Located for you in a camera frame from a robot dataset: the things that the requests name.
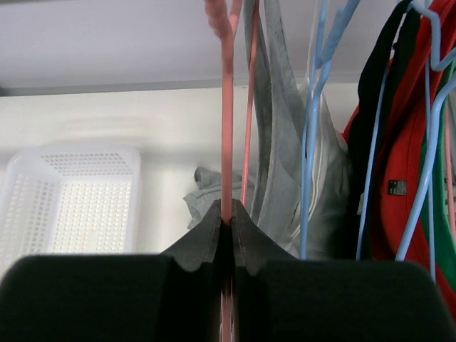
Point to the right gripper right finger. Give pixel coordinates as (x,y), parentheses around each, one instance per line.
(280,298)

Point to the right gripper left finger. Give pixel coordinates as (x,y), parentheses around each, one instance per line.
(172,296)

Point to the white tank top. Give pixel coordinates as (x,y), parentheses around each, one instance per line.
(329,178)

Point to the grey tank top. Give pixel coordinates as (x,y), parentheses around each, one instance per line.
(274,196)

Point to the light blue hanger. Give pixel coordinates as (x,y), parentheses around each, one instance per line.
(320,68)

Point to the pink hanger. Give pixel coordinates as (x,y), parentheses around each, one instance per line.
(450,195)
(224,23)

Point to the blue hanger with black top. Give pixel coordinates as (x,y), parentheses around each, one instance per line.
(374,160)

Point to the blue hanger right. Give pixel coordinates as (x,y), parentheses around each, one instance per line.
(436,63)

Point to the black tank top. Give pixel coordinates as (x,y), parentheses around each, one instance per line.
(351,221)

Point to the red tank top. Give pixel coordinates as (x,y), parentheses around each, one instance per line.
(400,158)

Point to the white plastic basket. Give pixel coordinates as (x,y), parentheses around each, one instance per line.
(70,199)

